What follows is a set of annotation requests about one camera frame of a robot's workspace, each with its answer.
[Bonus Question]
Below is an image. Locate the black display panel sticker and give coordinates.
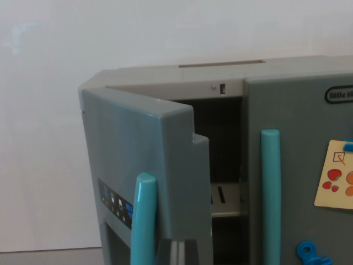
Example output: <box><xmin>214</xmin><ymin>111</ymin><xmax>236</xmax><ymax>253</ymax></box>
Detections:
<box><xmin>97</xmin><ymin>177</ymin><xmax>134</xmax><ymax>231</ymax></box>

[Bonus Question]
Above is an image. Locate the grey fridge door with logo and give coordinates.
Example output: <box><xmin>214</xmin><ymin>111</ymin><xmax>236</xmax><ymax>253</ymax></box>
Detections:
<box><xmin>242</xmin><ymin>68</ymin><xmax>353</xmax><ymax>265</ymax></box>

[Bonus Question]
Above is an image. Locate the grey toy fridge cabinet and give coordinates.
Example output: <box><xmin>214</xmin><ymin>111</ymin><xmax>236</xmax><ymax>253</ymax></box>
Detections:
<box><xmin>78</xmin><ymin>55</ymin><xmax>353</xmax><ymax>265</ymax></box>

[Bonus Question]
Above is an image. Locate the blue toy key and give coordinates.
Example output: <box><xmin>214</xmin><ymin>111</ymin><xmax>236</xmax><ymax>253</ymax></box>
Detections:
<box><xmin>296</xmin><ymin>240</ymin><xmax>332</xmax><ymax>265</ymax></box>

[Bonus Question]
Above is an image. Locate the grey fridge inner shelf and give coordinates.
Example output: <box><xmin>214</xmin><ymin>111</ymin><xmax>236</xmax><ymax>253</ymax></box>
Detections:
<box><xmin>210</xmin><ymin>182</ymin><xmax>249</xmax><ymax>219</ymax></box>

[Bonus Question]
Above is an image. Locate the teal handle of logo door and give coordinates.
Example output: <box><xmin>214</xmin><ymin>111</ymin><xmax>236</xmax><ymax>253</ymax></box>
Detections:
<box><xmin>260</xmin><ymin>129</ymin><xmax>282</xmax><ymax>265</ymax></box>

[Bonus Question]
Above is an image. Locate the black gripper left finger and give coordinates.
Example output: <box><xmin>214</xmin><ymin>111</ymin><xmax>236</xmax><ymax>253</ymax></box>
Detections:
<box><xmin>158</xmin><ymin>238</ymin><xmax>173</xmax><ymax>265</ymax></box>

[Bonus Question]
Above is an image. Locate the cream fruit note sticker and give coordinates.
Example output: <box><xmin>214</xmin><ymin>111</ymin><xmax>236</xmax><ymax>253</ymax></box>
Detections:
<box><xmin>314</xmin><ymin>139</ymin><xmax>353</xmax><ymax>214</ymax></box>

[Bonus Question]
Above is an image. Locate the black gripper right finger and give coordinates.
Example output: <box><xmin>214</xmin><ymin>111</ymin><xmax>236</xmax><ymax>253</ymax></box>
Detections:
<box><xmin>184</xmin><ymin>238</ymin><xmax>200</xmax><ymax>265</ymax></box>

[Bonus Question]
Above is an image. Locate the teal handle of display door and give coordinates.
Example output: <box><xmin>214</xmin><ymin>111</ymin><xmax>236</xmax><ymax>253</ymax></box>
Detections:
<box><xmin>130</xmin><ymin>172</ymin><xmax>158</xmax><ymax>265</ymax></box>

